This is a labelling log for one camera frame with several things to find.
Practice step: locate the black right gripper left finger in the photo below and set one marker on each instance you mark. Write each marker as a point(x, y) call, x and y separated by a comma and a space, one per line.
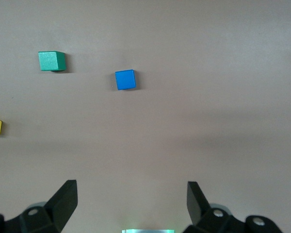
point(60, 206)

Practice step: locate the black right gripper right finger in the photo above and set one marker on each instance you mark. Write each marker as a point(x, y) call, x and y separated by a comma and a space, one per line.
point(198, 208)

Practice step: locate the blue wooden block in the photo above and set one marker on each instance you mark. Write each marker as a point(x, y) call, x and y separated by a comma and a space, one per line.
point(125, 79)

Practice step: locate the green wooden block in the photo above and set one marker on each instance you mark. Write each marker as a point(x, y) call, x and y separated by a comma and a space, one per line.
point(49, 60)

